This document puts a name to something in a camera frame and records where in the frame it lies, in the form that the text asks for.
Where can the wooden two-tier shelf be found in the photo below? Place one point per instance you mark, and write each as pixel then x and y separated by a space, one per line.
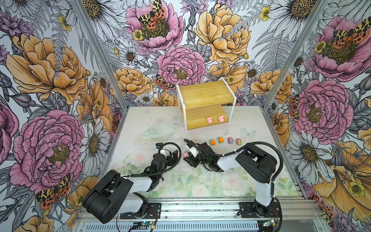
pixel 210 99

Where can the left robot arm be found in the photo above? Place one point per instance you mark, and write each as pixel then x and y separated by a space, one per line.
pixel 118 195

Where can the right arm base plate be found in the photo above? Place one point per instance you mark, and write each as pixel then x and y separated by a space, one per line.
pixel 256 210

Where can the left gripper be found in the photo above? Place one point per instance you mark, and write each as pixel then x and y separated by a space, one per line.
pixel 169 158

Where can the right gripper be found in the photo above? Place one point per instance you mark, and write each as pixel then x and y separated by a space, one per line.
pixel 192 160

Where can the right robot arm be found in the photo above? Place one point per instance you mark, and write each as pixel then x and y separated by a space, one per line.
pixel 261 160

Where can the pink blue toy car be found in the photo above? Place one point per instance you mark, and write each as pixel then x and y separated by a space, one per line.
pixel 230 140

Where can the pink green toy car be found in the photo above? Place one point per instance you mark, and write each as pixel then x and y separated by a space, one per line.
pixel 238 141

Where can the aluminium frame rail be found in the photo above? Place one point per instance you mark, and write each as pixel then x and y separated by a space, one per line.
pixel 227 208

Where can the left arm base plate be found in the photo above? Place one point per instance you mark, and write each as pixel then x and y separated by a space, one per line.
pixel 150 211

